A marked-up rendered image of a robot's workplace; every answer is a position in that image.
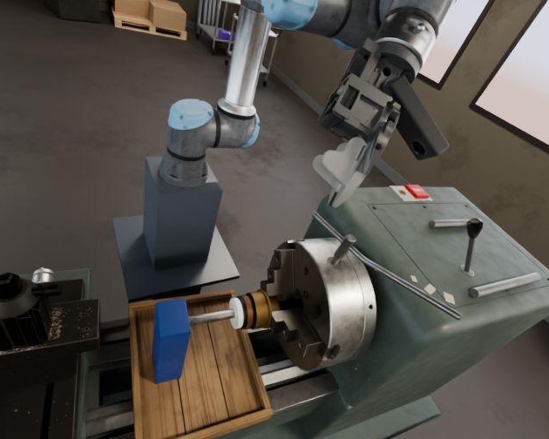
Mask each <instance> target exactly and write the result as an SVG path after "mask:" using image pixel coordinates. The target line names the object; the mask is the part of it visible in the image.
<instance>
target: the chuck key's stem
mask: <svg viewBox="0 0 549 439"><path fill-rule="evenodd" d="M355 242H356V238H355V237H354V236H353V235H351V234H347V235H346V237H345V238H344V240H343V241H342V243H341V245H340V246H339V247H338V248H337V249H336V251H335V253H334V256H335V257H334V258H333V260H332V261H330V263H331V264H332V265H333V266H336V265H337V263H338V262H339V260H342V259H343V258H344V256H345V255H346V254H347V252H348V251H349V247H352V246H353V244H354V243H355Z"/></svg>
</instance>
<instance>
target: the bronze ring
mask: <svg viewBox="0 0 549 439"><path fill-rule="evenodd" d="M236 298H238V299H239V300H240V301H241V305H242V308H243V315H244V321H243V325H242V327H241V328H240V329H247V328H251V329H257V328H264V329H267V328H269V327H270V325H271V323H272V312H275V311H280V304H279V301H278V299H277V297H276V296H275V295H274V296H268V294H267V292H266V291H265V290H264V289H258V290H257V291H256V292H250V293H246V295H245V294H244V295H240V296H237V297H236Z"/></svg>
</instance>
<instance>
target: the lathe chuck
mask: <svg viewBox="0 0 549 439"><path fill-rule="evenodd" d="M289 242H295V256H296V286H297V288H298V290H296V293H290V294H280V295H276V297H277V299H278V301H284V300H288V298H289V297H294V299H296V302H297V305H298V307H303V311H304V312H305V314H306V315H307V316H308V318H309V320H310V321H311V323H312V324H313V326H314V327H315V330H316V331H317V333H318V334H319V335H320V336H321V338H322V340H323V342H324V343H325V345H326V346H327V348H332V347H334V345H338V346H337V348H336V351H335V353H334V355H333V356H331V358H329V359H327V358H322V357H321V355H320V354H316V355H310V356H306V357H302V354H301V352H300V351H299V349H298V347H297V346H296V344H295V342H294V341H291V342H285V340H284V338H283V336H282V335H281V333H277V334H276V336H277V338H278V341H279V343H280V344H281V347H282V349H283V351H284V352H285V354H286V355H287V357H288V358H289V359H290V360H291V361H292V362H293V363H294V364H295V365H296V366H297V367H298V368H301V369H303V370H306V371H314V370H317V369H319V368H325V367H328V366H331V365H335V364H337V363H341V362H344V361H347V360H349V359H350V358H351V357H352V356H353V355H354V354H355V353H356V351H357V349H358V348H359V346H360V343H361V341H362V337H363V330H364V303H363V294H362V289H361V287H360V283H359V280H358V278H357V276H356V272H355V270H354V268H353V267H352V265H351V263H350V261H349V259H348V258H347V256H346V255H345V256H344V258H343V259H342V260H339V262H340V265H341V266H340V268H339V269H334V268H332V267H330V266H329V264H328V263H327V258H334V257H335V256H334V253H335V251H336V249H337V248H338V246H337V245H336V244H334V243H333V242H331V241H329V240H325V239H321V238H318V239H305V240H287V241H284V242H283V243H281V244H280V245H279V246H278V247H277V249H283V248H288V243H289Z"/></svg>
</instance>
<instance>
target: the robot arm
mask: <svg viewBox="0 0 549 439"><path fill-rule="evenodd" d="M240 1H241V6H240V11H239V16H238V21H237V26H236V31H235V36H234V45H233V50H232V56H231V60H230V65H229V71H228V75H227V85H226V90H225V95H224V97H223V98H220V99H219V100H218V104H217V108H216V109H213V108H212V106H211V105H210V104H209V103H207V102H205V101H199V100H198V99H183V100H180V101H178V102H176V103H175V104H173V105H172V107H171V109H170V115H169V118H168V135H167V148H166V152H165V154H164V157H163V159H162V160H161V162H160V164H159V175H160V176H161V178H162V179H163V180H164V181H166V182H167V183H169V184H171V185H174V186H179V187H196V186H201V185H202V184H204V183H205V182H206V181H207V175H208V169H207V161H206V151H207V148H235V149H240V148H246V147H249V146H251V145H252V144H253V143H254V142H255V140H256V139H257V136H258V133H259V130H260V127H259V123H260V121H259V118H258V115H257V114H256V110H255V108H254V106H253V101H254V94H255V91H256V86H257V83H258V79H259V76H260V71H261V65H262V61H263V57H264V53H265V50H266V46H267V42H268V35H269V32H270V28H271V24H277V25H280V26H281V27H282V28H284V29H287V30H300V31H305V32H308V33H312V34H316V35H319V36H324V37H329V38H332V39H333V41H334V42H335V43H336V44H337V45H338V47H340V48H341V49H344V50H351V49H357V50H356V52H355V54H354V56H353V57H352V58H351V60H350V62H349V65H348V67H347V69H346V71H345V72H344V74H343V76H342V79H341V81H340V83H339V85H338V86H337V88H336V89H335V90H334V91H333V92H332V93H331V95H330V96H329V101H328V103H327V104H326V106H325V108H324V110H323V112H322V115H321V116H320V118H319V120H318V122H317V125H319V126H320V127H322V128H324V129H326V130H327V131H329V132H332V133H334V134H335V135H336V136H338V137H339V138H345V139H347V140H348V141H349V142H348V143H342V144H340V145H339V146H338V147H337V149H336V150H328V151H326V152H325V153H324V154H323V155H318V156H316V157H315V159H314V160H313V167H314V169H315V170H316V171H317V172H318V173H319V174H320V175H321V176H322V177H323V178H324V179H325V180H326V181H327V182H328V183H329V184H330V185H331V186H332V190H331V193H330V195H329V202H328V206H330V207H332V206H333V207H338V206H339V205H341V204H342V203H343V202H344V201H346V200H347V199H349V197H350V196H351V195H352V194H353V192H354V191H355V190H356V188H357V187H358V186H359V185H360V184H361V183H362V182H363V180H364V178H365V177H366V175H368V174H369V172H370V170H371V169H372V167H373V166H374V164H375V163H376V162H377V160H378V159H379V157H380V156H381V154H382V152H383V150H384V148H385V146H386V145H387V143H388V141H389V139H390V135H391V133H392V132H393V131H394V129H395V127H396V128H397V130H398V131H399V133H400V134H401V136H402V137H403V140H404V141H405V143H406V144H407V146H408V147H409V148H410V150H411V151H412V153H413V154H414V156H415V157H416V159H417V160H420V161H421V160H425V159H430V158H433V157H436V156H439V155H440V154H441V153H443V152H444V151H445V150H447V149H448V147H449V143H448V142H447V140H446V139H445V137H444V135H443V133H441V131H440V130H439V128H438V127H437V125H436V123H435V121H434V120H433V118H432V117H431V115H430V114H429V113H428V111H427V109H426V108H425V106H424V104H423V103H422V101H421V100H420V98H419V96H418V95H417V94H416V92H415V91H414V89H413V88H412V86H411V83H412V82H413V81H414V79H415V77H416V75H417V73H418V72H419V71H420V70H421V69H422V67H423V65H424V62H425V60H426V58H427V57H428V55H429V53H430V50H431V48H432V46H433V44H434V43H435V41H436V39H437V36H438V34H439V32H440V30H441V29H442V27H443V25H444V22H445V20H446V18H447V17H448V15H449V13H450V11H451V8H452V6H453V4H454V3H455V2H456V1H457V0H240Z"/></svg>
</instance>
